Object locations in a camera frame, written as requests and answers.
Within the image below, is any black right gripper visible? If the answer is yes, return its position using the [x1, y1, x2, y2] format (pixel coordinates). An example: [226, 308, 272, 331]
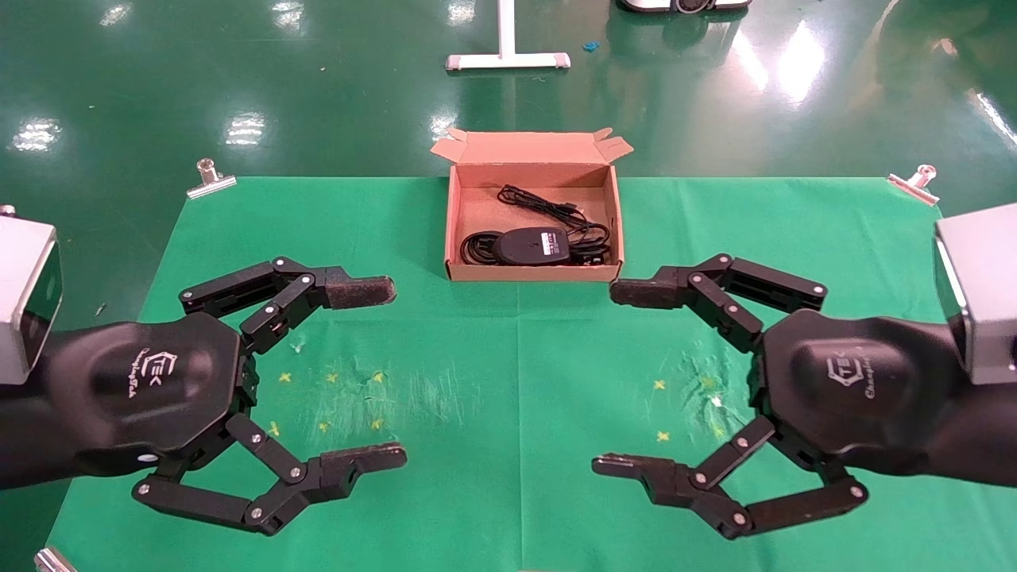
[592, 254, 1017, 541]

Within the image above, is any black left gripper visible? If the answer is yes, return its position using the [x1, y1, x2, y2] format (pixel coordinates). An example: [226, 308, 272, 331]
[0, 256, 408, 535]

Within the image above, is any black wired computer mouse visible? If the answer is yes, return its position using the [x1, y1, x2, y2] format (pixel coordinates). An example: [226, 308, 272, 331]
[493, 184, 613, 268]

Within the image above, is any dark wheeled robot base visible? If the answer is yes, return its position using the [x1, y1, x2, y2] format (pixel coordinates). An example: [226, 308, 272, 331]
[620, 0, 752, 13]

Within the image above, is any open brown cardboard box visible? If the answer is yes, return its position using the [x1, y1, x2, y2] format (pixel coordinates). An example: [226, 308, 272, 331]
[429, 126, 635, 284]

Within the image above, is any green table cloth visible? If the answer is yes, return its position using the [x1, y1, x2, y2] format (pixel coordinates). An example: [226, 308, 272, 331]
[44, 175, 1017, 572]

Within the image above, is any white stand base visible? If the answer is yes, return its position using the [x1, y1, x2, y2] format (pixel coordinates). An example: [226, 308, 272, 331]
[445, 0, 571, 71]

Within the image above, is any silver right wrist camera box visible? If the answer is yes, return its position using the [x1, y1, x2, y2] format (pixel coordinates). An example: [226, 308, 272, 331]
[934, 203, 1017, 388]

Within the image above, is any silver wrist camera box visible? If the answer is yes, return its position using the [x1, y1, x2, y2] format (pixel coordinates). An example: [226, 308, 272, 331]
[934, 203, 1017, 388]
[0, 205, 63, 388]

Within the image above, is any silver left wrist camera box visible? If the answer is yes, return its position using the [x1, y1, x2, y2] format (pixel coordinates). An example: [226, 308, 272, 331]
[0, 205, 63, 388]

